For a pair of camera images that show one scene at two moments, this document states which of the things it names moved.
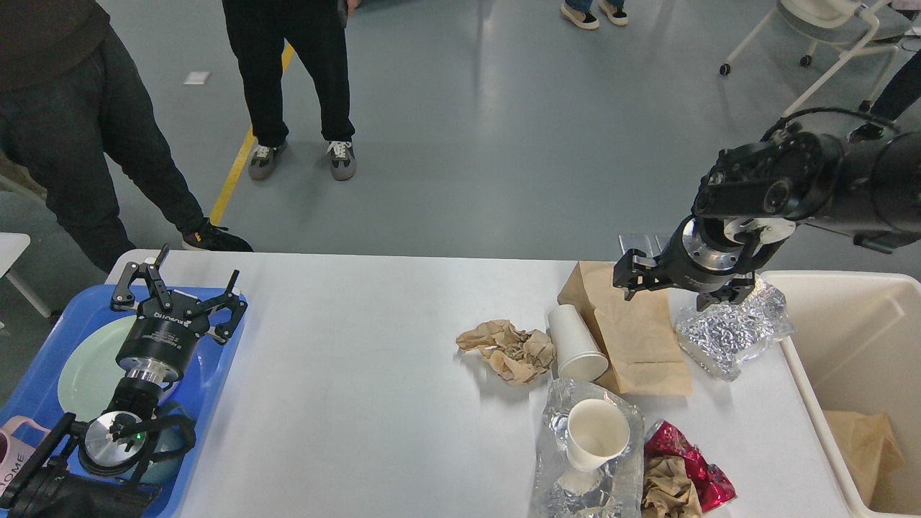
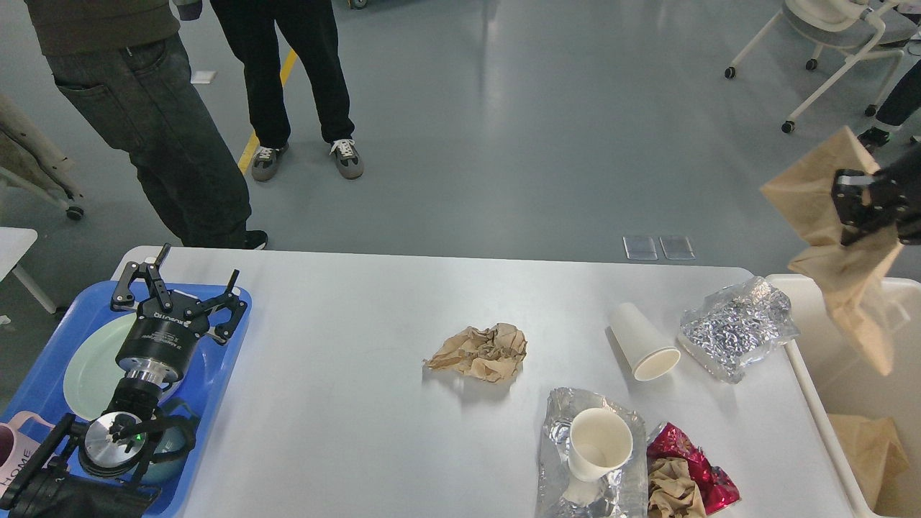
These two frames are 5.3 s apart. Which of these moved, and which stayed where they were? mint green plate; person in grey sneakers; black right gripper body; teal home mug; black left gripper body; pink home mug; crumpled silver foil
Moved: black right gripper body
Stayed: person in grey sneakers; crumpled silver foil; mint green plate; pink home mug; teal home mug; black left gripper body
